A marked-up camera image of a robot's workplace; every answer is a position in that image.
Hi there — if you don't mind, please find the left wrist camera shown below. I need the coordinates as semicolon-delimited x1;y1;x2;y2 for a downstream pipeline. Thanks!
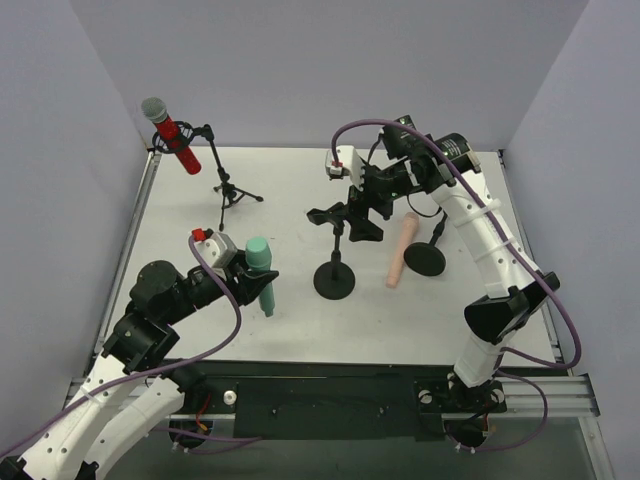
191;228;238;269

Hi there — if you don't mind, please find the black tripod microphone stand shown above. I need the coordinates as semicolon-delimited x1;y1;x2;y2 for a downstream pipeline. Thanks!
152;121;264;231

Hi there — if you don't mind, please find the aluminium frame rail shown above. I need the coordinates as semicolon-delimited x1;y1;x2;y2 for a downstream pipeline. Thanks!
63;376;600;420

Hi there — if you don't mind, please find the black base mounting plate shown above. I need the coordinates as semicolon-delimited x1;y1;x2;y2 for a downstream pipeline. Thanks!
167;360;506;441

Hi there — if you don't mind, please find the mint green toy microphone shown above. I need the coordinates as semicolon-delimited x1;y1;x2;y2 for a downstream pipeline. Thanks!
245;236;275;317

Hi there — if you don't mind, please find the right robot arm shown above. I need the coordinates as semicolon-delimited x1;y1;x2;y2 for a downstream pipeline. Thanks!
325;116;559;392

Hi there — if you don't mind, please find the black round-base stand front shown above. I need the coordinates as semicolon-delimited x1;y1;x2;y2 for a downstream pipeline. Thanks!
403;214;448;277

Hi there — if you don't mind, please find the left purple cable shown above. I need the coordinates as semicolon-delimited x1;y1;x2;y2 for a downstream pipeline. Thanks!
0;234;264;459

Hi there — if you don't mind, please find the black round-base stand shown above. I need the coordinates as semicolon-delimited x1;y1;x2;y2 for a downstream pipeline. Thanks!
306;202;355;300
403;214;448;277

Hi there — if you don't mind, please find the red glitter microphone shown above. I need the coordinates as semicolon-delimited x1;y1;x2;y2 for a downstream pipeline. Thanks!
141;97;201;175

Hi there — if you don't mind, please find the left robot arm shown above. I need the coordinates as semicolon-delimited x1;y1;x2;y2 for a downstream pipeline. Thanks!
1;254;278;479

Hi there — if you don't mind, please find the peach toy microphone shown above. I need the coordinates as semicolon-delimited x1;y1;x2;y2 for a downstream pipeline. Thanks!
385;212;420;289

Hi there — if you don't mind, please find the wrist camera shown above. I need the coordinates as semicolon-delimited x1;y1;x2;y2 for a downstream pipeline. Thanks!
325;145;364;191
191;228;238;269

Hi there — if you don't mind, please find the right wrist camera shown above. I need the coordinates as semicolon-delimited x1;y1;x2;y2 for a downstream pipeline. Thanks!
325;145;364;191

